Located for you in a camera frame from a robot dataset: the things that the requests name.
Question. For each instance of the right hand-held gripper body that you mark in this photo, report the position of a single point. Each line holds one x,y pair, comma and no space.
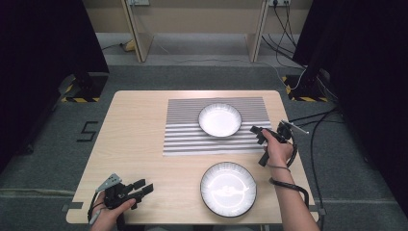
284,133

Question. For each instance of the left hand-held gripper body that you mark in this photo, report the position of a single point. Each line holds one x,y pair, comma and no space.
115,194

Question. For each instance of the white plate with black rim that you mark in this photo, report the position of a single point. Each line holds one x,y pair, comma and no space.
227,189
219,120

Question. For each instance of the person's right hand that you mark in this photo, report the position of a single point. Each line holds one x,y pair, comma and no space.
279,152

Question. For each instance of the person's left hand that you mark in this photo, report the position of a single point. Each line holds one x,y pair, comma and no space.
107,218

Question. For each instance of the thin wrist band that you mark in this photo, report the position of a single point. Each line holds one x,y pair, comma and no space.
279,166

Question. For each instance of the grey tape piece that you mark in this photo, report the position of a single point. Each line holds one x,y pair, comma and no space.
319,210
72,206

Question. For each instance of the stand base with hazard tape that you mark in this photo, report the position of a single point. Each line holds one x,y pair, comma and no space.
86,88
304,93

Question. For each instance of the grey striped placemat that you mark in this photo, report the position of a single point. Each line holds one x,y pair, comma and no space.
183,134

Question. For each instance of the black curtain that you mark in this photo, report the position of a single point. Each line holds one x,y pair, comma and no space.
38,64
369,80

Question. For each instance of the white power strip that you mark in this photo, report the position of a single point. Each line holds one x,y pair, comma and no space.
138,2
279,2

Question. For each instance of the yellow plug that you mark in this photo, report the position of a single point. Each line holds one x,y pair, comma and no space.
129,46

